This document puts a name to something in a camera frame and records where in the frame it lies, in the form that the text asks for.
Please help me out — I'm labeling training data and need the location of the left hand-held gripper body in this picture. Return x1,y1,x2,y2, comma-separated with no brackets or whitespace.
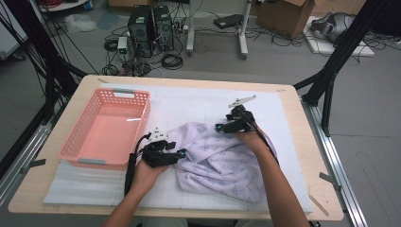
141,127,180,168

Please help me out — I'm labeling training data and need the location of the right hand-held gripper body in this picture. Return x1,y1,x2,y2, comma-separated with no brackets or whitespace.
223,95,258,134

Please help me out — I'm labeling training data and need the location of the lavender printed towel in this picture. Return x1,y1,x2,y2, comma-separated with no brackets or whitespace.
166,121,278,205

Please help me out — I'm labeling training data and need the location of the pink plastic basket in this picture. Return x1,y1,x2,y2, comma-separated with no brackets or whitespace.
57,88,151,172

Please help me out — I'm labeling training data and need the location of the person's right hand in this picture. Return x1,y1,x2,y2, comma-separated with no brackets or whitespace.
235,127,270,156

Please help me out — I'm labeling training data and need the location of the person's left hand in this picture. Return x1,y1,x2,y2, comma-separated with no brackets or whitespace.
131,160,169,197

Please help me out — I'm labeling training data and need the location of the white grid mat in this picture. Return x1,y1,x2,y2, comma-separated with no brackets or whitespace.
43,82,314,214

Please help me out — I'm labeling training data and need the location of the grey foam sheet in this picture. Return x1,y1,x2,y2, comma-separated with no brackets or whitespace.
43,160,127,206

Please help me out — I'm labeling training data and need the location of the white metal stand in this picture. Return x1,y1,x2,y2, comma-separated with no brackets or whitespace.
185,0,253,61

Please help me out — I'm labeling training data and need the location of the black flat box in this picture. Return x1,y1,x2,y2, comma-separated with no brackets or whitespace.
213,13,244,30

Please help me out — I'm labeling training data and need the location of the black computer tower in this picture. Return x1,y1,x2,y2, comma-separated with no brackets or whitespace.
127,4,155,59
152,5,175,51

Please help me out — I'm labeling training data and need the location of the thin wooden stick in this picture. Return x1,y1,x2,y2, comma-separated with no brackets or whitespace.
307,192,330,218

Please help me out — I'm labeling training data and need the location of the brown cardboard box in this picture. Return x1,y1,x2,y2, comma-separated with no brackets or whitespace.
310,0,368,16
255,0,316,40
108,0,152,9

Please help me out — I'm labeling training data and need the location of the small white power unit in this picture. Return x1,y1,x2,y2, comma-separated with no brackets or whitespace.
116,36,129,55

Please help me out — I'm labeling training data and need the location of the white floor board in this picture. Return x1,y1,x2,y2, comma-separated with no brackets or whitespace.
303,15,376,58

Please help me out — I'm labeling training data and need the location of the grey rounded device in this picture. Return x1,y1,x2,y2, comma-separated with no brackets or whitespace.
310,11,356,44

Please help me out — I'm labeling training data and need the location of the teal plastic sheet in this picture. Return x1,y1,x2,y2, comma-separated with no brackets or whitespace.
96,9,121,31

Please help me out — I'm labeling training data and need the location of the clear plastic bag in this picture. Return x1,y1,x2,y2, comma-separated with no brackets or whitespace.
64,12,98,34

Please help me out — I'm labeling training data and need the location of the white round table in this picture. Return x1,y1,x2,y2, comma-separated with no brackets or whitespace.
37,0,89,13

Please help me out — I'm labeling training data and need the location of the white cabinet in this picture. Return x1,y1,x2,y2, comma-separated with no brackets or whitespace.
0,6,29,61

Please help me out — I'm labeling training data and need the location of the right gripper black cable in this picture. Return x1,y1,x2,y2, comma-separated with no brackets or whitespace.
242,112,281,166

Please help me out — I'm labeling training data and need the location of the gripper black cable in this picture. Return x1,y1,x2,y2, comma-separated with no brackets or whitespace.
242,112,281,166
123,131,152,197

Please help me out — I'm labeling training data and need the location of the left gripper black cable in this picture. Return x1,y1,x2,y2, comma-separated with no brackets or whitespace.
123,131,152,197

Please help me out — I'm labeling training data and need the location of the coiled black cable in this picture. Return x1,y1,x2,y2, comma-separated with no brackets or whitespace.
161,53,184,71
102,63,120,77

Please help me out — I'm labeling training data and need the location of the aluminium rail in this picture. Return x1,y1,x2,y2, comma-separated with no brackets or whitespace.
302,100,368,227
0,103,61,206

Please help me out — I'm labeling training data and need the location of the black metal frame stand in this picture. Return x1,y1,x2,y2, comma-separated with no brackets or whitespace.
0,0,89,124
292,0,391,137

